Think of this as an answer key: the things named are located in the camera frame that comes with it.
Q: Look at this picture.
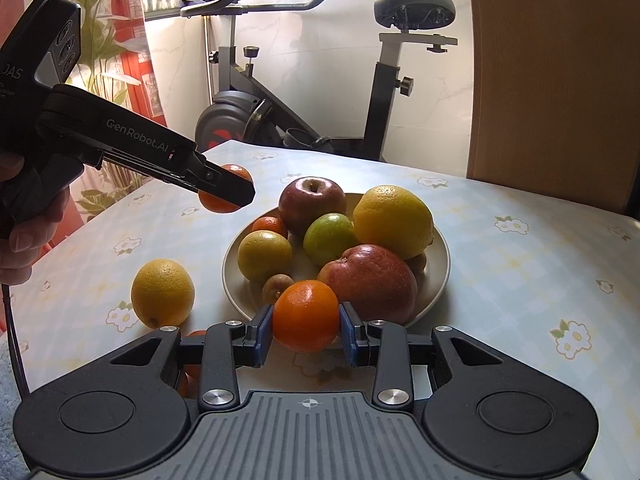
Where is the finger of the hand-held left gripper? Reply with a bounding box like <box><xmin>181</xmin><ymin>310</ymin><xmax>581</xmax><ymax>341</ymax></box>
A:
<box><xmin>100</xmin><ymin>149</ymin><xmax>257</xmax><ymax>209</ymax></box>

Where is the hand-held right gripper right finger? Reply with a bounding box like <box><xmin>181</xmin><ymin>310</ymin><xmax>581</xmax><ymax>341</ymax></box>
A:
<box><xmin>339</xmin><ymin>301</ymin><xmax>531</xmax><ymax>413</ymax></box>

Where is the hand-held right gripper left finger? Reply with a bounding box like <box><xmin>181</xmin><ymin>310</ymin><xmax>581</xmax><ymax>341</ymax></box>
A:
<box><xmin>107</xmin><ymin>305</ymin><xmax>275</xmax><ymax>413</ymax></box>

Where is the orange tangerine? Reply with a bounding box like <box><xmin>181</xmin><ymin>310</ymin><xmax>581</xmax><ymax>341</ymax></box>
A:
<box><xmin>176</xmin><ymin>329</ymin><xmax>209</xmax><ymax>401</ymax></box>
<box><xmin>198</xmin><ymin>163</ymin><xmax>254</xmax><ymax>213</ymax></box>
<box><xmin>271</xmin><ymin>280</ymin><xmax>341</xmax><ymax>353</ymax></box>
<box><xmin>251</xmin><ymin>215</ymin><xmax>289</xmax><ymax>240</ymax></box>

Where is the red grapefruit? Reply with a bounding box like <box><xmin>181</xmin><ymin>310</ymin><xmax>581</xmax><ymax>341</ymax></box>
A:
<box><xmin>317</xmin><ymin>244</ymin><xmax>418</xmax><ymax>327</ymax></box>

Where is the yellow-green apple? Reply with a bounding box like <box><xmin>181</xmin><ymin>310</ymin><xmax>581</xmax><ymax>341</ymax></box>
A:
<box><xmin>237</xmin><ymin>230</ymin><xmax>293</xmax><ymax>283</ymax></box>

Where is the red apple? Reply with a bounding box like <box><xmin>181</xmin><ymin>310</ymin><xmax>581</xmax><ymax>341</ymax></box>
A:
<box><xmin>278</xmin><ymin>176</ymin><xmax>347</xmax><ymax>237</ymax></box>

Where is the beige plate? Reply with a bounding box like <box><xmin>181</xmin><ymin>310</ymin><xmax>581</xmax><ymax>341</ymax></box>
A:
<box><xmin>222</xmin><ymin>192</ymin><xmax>451</xmax><ymax>328</ymax></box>

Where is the green lime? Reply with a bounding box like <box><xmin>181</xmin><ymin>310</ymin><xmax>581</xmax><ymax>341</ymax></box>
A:
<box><xmin>303</xmin><ymin>213</ymin><xmax>357</xmax><ymax>267</ymax></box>

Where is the large yellow lemon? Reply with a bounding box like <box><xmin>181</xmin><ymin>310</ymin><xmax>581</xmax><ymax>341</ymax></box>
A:
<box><xmin>352</xmin><ymin>185</ymin><xmax>435</xmax><ymax>261</ymax></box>

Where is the person's left hand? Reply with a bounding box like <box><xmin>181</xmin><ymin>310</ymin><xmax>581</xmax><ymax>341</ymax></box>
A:
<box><xmin>0</xmin><ymin>187</ymin><xmax>71</xmax><ymax>286</ymax></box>

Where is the black exercise bike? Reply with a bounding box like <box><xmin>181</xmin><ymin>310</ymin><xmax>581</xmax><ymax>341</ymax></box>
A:
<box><xmin>167</xmin><ymin>0</ymin><xmax>458</xmax><ymax>163</ymax></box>

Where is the plant printed curtain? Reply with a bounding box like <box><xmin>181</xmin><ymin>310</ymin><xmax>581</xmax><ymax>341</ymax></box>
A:
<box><xmin>0</xmin><ymin>0</ymin><xmax>168</xmax><ymax>261</ymax></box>

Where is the small yellow lemon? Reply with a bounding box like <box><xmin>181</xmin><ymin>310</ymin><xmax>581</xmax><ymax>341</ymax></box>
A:
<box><xmin>131</xmin><ymin>258</ymin><xmax>196</xmax><ymax>330</ymax></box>

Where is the metal pipe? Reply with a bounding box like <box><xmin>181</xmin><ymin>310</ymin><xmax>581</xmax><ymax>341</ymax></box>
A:
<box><xmin>202</xmin><ymin>0</ymin><xmax>213</xmax><ymax>106</ymax></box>

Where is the wooden cabinet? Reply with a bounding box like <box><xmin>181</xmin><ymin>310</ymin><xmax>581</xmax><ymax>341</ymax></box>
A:
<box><xmin>465</xmin><ymin>0</ymin><xmax>640</xmax><ymax>216</ymax></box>

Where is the black cable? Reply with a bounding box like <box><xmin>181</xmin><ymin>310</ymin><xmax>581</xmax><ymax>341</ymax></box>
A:
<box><xmin>0</xmin><ymin>282</ymin><xmax>28</xmax><ymax>398</ymax></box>

